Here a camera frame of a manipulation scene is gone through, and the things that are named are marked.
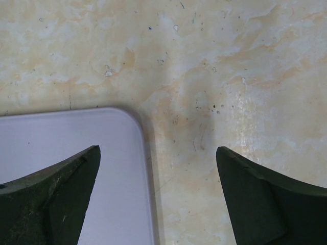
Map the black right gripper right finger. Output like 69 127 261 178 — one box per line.
216 146 326 244

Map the lavender plastic tray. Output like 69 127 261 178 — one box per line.
1 108 157 244

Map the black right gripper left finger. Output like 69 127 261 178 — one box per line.
1 145 101 244

